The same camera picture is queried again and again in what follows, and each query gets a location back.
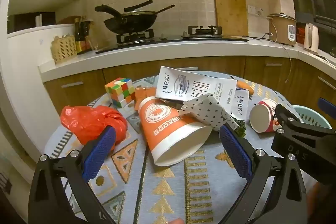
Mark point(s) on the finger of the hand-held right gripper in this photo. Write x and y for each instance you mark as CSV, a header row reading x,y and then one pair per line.
x,y
309,142
328,107

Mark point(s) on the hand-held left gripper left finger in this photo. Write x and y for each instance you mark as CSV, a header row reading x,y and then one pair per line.
x,y
101,150

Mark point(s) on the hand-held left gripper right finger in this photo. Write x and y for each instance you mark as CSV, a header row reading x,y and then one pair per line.
x,y
235,150

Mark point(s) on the light blue plastic basket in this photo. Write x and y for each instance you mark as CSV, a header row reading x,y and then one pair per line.
x,y
309,113

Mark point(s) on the red plastic bag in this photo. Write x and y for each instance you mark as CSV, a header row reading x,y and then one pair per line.
x,y
84,121

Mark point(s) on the small red white paper cup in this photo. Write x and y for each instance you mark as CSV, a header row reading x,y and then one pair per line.
x,y
262,116

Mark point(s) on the white dotted paper wrapper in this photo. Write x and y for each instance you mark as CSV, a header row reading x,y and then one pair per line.
x,y
207,111

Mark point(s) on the large orange paper cup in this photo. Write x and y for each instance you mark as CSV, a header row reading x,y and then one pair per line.
x,y
162,129

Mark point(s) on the white milk carton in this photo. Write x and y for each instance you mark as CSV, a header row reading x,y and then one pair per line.
x,y
199,87

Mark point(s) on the green vegetable piece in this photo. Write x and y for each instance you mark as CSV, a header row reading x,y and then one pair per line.
x,y
240,128

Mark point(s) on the colourful puzzle cube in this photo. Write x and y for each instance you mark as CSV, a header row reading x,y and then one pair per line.
x,y
118,90

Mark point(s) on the orange bread bun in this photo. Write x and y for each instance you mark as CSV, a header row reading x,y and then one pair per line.
x,y
245,86

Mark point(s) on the orange snack packet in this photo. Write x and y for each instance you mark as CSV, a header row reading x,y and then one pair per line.
x,y
143,95

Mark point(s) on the wooden kitchen cabinet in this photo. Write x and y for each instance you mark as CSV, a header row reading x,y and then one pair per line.
x,y
86,82

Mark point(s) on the beige electric kettle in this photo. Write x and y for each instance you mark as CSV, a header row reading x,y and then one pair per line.
x,y
311,39

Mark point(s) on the blue patterned tablecloth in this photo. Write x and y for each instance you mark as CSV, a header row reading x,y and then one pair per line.
x,y
162,187

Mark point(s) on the red box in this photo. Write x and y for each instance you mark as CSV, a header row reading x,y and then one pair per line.
x,y
300,35

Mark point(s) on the brown rice cooker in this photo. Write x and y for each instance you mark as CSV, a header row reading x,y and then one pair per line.
x,y
282,28

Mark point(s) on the woven utensil basket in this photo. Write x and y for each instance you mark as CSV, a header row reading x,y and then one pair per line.
x,y
64,49

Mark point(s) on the dark sauce bottle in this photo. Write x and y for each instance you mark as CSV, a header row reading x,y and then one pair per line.
x,y
84,35

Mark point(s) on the black burner grate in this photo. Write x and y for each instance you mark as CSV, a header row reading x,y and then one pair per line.
x,y
135,36
204,31

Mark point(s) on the black glass gas stove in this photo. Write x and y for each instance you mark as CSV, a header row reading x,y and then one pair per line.
x,y
170,40

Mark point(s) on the black wok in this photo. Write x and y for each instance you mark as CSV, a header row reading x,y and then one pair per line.
x,y
131,23

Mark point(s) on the wooden cutting board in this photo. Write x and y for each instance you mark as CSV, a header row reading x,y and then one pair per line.
x,y
231,11

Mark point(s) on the black spatula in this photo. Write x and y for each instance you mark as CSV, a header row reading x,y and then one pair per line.
x,y
139,5

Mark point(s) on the white wall socket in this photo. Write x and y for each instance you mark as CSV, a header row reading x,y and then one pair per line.
x,y
255,10

